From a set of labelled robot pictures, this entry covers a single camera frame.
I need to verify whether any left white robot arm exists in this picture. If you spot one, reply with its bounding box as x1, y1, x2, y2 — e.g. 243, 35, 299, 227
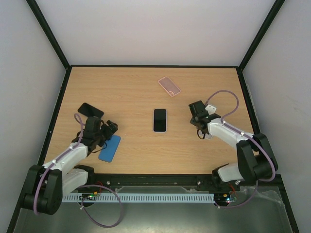
21, 116, 118, 215

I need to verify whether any blue phone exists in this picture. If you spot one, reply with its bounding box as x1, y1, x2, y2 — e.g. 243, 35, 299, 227
98, 135, 121, 163

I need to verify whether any lavender phone case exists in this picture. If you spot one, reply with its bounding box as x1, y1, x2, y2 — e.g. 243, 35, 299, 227
152, 108, 168, 133

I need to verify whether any black frame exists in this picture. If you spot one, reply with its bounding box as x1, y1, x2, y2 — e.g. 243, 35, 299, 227
0, 0, 311, 233

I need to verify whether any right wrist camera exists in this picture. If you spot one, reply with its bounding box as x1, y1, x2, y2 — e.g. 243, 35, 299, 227
205, 104, 217, 115

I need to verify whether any black phone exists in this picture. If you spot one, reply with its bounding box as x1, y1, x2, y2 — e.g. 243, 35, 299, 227
77, 102, 104, 118

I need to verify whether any light blue cable duct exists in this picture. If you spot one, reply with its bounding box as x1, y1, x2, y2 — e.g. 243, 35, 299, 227
62, 193, 214, 203

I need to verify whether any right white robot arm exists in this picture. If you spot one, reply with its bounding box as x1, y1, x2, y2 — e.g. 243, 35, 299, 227
189, 100, 278, 190

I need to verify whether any pink phone case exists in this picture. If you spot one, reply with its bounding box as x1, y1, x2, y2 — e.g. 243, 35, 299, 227
158, 76, 181, 97

